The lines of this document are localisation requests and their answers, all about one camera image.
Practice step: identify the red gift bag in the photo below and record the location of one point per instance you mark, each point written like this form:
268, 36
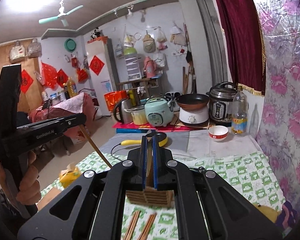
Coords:
112, 98

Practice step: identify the green ceiling fan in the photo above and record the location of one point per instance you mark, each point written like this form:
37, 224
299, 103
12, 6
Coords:
61, 16

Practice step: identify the wooden chopstick two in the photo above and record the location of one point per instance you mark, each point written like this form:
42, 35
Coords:
130, 226

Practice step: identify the wooden utensil holder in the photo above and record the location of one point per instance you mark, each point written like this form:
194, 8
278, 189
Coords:
149, 195

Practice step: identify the yellow tissue pack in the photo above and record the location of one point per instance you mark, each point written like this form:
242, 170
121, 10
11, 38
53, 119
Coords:
69, 175

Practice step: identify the red white bowl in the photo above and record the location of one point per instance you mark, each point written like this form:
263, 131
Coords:
218, 133

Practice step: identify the person left hand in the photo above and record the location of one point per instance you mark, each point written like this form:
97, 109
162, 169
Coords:
29, 193

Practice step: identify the wooden chopstick one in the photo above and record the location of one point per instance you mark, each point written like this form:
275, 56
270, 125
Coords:
94, 146

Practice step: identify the mint green rice cooker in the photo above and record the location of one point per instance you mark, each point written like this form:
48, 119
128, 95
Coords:
159, 111

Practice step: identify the brown frying pan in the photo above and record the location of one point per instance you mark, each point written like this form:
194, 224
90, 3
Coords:
192, 101

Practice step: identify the olive green towel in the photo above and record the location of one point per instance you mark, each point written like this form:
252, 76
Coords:
284, 218

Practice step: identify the steel electric kettle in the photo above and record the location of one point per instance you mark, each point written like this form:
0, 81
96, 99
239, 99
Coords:
121, 113

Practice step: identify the dark red curtain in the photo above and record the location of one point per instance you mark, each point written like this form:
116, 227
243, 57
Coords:
244, 42

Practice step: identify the black silver pressure cooker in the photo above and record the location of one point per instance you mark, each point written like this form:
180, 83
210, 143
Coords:
221, 97

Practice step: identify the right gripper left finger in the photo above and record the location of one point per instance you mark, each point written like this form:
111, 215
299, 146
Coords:
91, 207

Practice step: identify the green checkered tablecloth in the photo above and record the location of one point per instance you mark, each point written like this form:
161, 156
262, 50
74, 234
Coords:
207, 207

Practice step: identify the plastic oil bottle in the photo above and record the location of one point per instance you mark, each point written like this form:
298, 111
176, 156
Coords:
239, 112

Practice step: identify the wooden chopstick three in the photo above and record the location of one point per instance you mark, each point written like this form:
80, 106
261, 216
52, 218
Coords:
133, 226

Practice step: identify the red covered furniture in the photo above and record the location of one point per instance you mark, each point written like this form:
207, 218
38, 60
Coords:
82, 103

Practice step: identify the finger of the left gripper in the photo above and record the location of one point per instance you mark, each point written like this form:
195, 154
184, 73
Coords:
51, 128

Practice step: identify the yellow white pot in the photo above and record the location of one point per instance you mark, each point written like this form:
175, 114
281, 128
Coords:
138, 115

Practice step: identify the white refrigerator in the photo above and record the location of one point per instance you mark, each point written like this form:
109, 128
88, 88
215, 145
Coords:
103, 70

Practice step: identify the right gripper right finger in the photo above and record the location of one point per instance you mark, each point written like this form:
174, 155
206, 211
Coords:
207, 207

